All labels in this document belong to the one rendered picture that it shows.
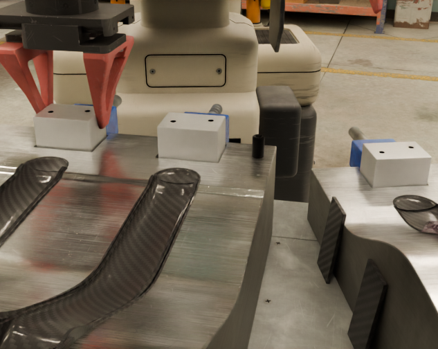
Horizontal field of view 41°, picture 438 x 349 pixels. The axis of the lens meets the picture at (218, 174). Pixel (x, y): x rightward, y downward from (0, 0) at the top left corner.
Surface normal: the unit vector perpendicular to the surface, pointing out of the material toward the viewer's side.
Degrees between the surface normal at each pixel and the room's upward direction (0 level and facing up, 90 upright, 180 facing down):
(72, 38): 90
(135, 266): 2
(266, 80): 90
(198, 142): 90
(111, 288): 14
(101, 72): 111
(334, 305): 0
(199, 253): 2
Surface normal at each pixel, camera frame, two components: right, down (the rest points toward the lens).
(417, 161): 0.11, 0.43
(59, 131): -0.19, 0.43
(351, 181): 0.00, -0.90
